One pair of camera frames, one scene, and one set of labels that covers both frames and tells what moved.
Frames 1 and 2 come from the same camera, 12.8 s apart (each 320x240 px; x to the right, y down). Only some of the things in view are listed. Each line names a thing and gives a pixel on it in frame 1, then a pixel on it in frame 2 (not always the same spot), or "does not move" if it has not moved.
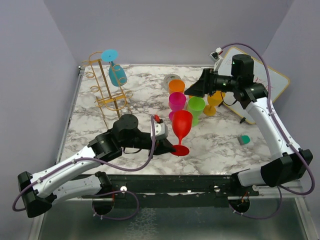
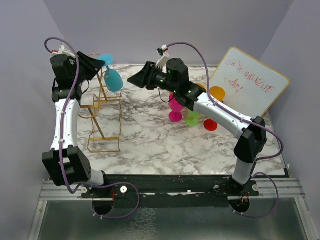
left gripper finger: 167,147 -> 88,68
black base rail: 174,190 does not move
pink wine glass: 177,101 does not move
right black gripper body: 215,82 -> 157,79
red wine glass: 182,122 -> 210,124
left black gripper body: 157,144 -> 86,69
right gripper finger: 198,89 -> 141,78
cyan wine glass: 117,75 -> 113,80
